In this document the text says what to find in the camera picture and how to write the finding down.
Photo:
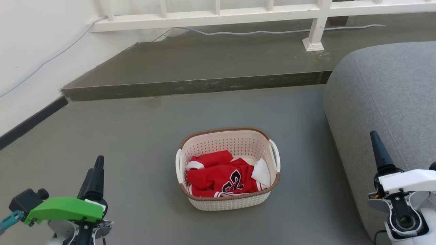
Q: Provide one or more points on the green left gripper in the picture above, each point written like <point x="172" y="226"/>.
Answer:
<point x="64" y="208"/>

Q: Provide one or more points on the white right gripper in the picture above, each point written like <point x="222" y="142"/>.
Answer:
<point x="408" y="180"/>

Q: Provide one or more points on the cream perforated plastic laundry basket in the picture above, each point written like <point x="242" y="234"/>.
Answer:
<point x="231" y="141"/>

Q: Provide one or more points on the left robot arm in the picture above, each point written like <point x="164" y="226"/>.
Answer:
<point x="78" y="233"/>

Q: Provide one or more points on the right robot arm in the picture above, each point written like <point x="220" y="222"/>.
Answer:
<point x="427" y="226"/>

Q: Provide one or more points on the grey fabric sofa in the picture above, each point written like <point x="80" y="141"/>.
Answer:
<point x="381" y="92"/>

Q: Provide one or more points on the black baseboard strip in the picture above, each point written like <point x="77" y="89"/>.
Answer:
<point x="30" y="123"/>

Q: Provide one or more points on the red basketball jersey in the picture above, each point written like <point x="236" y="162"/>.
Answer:
<point x="211" y="175"/>

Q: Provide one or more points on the white cloth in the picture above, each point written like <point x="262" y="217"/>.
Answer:
<point x="262" y="172"/>

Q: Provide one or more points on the white wooden railing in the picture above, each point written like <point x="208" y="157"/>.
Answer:
<point x="316" y="27"/>

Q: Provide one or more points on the grey raised concrete platform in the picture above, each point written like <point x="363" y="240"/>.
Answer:
<point x="204" y="61"/>

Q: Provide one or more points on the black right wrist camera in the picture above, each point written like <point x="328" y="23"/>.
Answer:
<point x="433" y="166"/>

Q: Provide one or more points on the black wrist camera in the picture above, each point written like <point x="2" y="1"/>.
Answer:
<point x="25" y="200"/>
<point x="433" y="166"/>

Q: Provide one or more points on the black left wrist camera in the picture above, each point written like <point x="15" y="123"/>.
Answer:
<point x="25" y="200"/>

